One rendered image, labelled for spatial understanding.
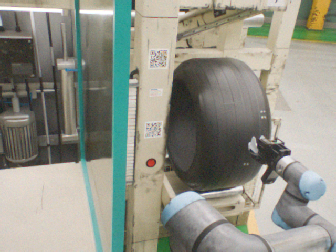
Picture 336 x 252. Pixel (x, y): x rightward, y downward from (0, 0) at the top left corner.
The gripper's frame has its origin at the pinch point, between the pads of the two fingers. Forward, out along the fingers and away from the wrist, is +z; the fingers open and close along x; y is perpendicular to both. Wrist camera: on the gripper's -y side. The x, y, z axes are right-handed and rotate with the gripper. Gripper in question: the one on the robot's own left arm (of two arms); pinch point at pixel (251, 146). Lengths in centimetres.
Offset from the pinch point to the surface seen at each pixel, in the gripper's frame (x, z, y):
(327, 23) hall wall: -674, 754, -32
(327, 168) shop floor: -183, 146, -109
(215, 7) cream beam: 0, 42, 47
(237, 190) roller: -6.3, 17.1, -30.7
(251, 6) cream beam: -17, 42, 47
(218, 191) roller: 2.7, 17.3, -30.0
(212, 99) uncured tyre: 13.8, 8.4, 16.6
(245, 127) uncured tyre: 2.3, 2.3, 6.9
